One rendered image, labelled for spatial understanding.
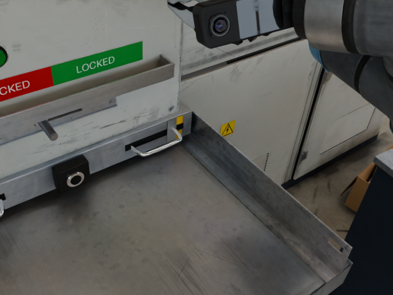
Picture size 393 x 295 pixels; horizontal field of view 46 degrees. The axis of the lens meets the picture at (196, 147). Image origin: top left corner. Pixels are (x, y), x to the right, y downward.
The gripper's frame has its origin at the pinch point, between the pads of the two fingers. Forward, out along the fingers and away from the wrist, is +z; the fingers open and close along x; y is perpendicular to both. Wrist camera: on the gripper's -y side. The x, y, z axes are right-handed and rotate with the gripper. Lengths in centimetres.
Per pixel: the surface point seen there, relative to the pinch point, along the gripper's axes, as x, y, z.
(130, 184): -33.9, -2.0, 16.4
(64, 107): -13.0, -11.2, 14.9
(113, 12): -2.0, 0.5, 13.0
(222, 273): -40.6, -6.1, -7.3
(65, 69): -8.5, -8.0, 17.0
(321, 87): -61, 102, 28
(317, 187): -116, 112, 36
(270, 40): -32, 72, 31
